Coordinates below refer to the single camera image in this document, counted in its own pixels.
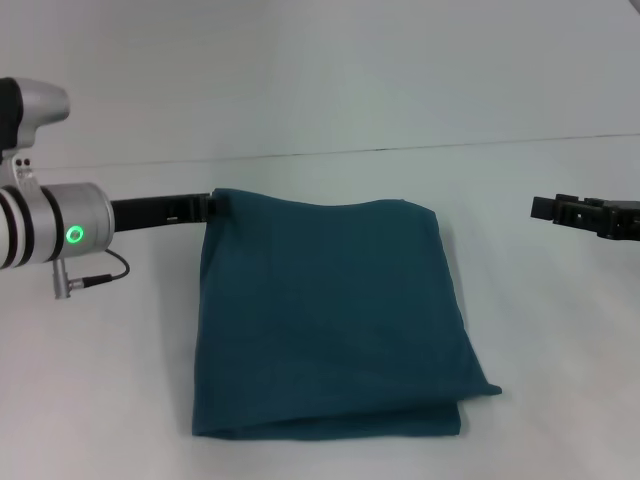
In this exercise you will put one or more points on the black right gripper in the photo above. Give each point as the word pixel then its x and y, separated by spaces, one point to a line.
pixel 622 220

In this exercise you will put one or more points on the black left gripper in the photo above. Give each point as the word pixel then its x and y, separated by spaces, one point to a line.
pixel 145 212

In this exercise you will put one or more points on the blue teal shirt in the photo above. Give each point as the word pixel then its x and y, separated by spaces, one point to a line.
pixel 330 310

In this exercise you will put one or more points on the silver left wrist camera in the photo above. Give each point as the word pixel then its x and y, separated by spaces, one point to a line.
pixel 25 125

